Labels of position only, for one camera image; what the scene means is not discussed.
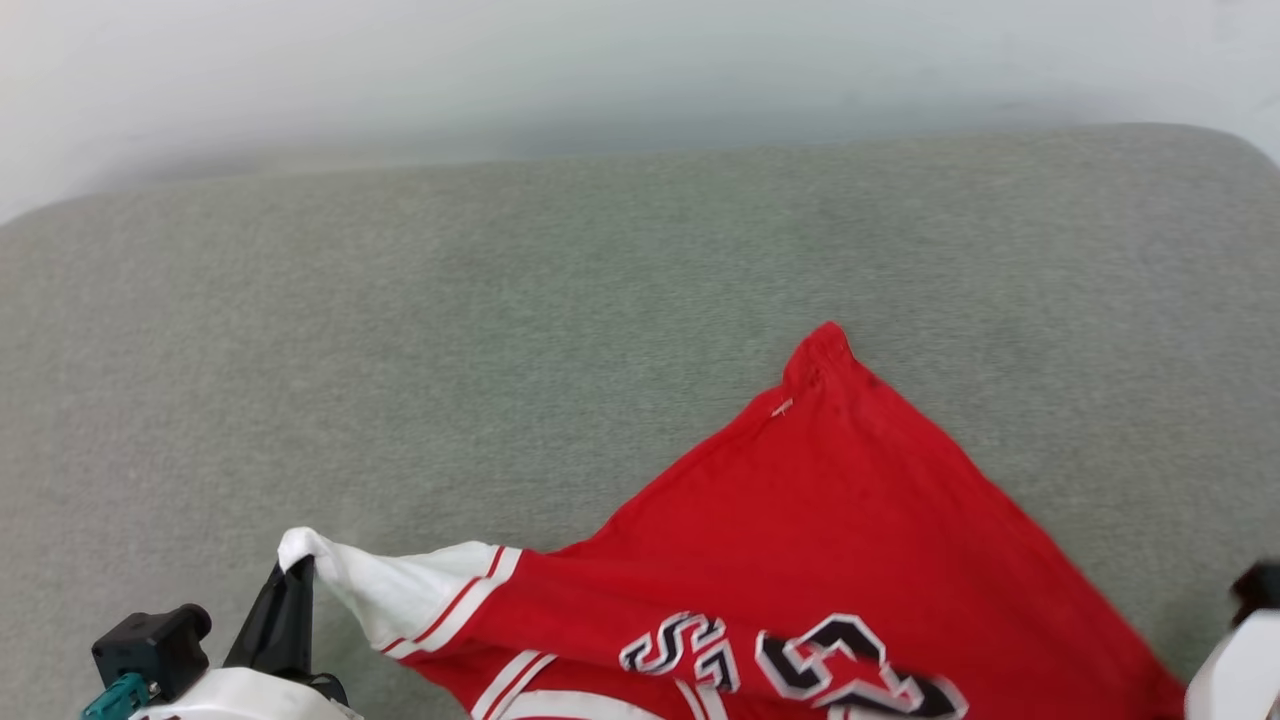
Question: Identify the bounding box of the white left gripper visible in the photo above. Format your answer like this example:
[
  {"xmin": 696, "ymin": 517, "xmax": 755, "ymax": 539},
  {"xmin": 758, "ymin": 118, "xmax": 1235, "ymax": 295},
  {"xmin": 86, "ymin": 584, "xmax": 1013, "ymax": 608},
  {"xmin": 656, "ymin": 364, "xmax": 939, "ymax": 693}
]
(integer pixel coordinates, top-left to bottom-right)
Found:
[{"xmin": 130, "ymin": 556, "xmax": 363, "ymax": 720}]

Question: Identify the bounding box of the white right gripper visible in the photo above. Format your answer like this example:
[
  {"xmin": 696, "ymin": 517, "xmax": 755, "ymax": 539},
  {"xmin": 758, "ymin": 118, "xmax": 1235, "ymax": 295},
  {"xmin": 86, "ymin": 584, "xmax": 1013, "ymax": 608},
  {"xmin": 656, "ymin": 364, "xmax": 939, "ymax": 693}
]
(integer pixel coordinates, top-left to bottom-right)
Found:
[{"xmin": 1184, "ymin": 610, "xmax": 1280, "ymax": 720}]

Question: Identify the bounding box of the red basketball jersey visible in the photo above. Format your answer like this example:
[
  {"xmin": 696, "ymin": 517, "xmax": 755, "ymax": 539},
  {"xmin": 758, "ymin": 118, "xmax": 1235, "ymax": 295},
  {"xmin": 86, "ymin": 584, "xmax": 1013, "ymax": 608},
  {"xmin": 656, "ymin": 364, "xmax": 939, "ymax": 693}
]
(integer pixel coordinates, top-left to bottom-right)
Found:
[{"xmin": 278, "ymin": 321, "xmax": 1187, "ymax": 720}]

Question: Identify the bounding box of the grey-green fabric sofa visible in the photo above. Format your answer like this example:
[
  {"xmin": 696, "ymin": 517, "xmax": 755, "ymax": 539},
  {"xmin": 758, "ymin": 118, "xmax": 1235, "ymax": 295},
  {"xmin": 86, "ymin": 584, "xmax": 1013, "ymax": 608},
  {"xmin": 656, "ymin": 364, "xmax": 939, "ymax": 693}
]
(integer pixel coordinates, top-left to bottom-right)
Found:
[{"xmin": 0, "ymin": 123, "xmax": 1280, "ymax": 720}]

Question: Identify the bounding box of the teal left camera cable connector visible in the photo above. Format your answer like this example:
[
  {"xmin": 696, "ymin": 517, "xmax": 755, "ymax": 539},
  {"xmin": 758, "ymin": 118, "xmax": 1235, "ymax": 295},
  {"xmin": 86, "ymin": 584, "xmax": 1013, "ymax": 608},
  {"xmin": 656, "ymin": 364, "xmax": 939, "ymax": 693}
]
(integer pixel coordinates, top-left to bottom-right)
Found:
[{"xmin": 81, "ymin": 673, "xmax": 151, "ymax": 720}]

